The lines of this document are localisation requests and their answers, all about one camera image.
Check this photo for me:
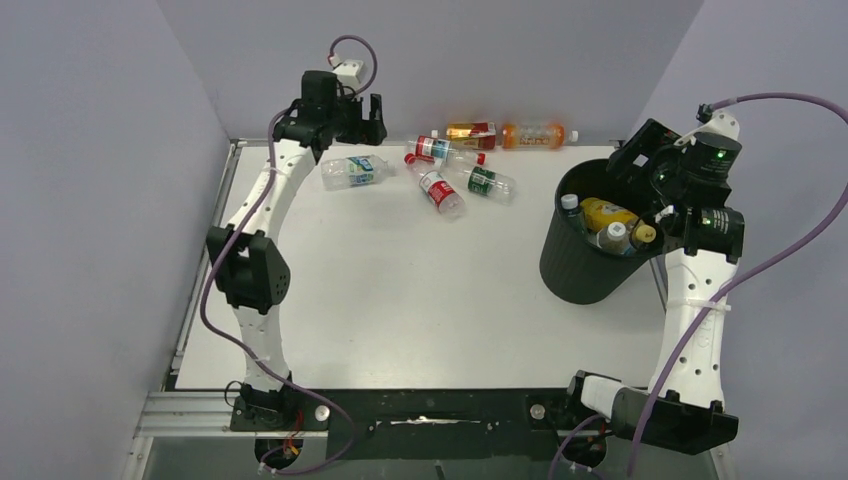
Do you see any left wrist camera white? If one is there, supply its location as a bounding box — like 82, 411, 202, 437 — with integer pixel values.
333, 59, 368, 90

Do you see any orange drink bottle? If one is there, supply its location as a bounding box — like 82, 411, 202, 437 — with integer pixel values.
502, 122, 579, 150

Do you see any clear bottle red blue label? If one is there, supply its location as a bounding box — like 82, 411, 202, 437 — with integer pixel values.
406, 135, 486, 166

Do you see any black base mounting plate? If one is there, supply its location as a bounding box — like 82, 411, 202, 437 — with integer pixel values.
224, 386, 590, 468

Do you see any red gold label bottle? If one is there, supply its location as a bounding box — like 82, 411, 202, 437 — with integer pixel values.
445, 122, 498, 151

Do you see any green tea bottle white cap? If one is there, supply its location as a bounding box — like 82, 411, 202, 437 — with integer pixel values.
594, 222, 635, 256

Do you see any black ribbed plastic bin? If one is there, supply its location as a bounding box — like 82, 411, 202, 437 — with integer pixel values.
539, 158, 664, 305

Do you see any clear bottle dark green label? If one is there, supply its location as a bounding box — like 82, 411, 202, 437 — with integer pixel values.
441, 162, 517, 205

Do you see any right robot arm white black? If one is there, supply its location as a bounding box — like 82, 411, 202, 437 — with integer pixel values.
562, 112, 745, 455

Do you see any yellow juice bottle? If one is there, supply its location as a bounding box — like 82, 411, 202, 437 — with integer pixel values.
580, 197, 658, 245

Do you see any clear blue water bottle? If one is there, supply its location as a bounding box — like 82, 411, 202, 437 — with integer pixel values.
560, 194, 587, 235

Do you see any clear bottle blue green label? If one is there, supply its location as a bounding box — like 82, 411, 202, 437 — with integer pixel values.
320, 155, 396, 191

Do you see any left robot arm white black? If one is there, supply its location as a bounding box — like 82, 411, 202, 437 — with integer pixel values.
200, 64, 387, 427

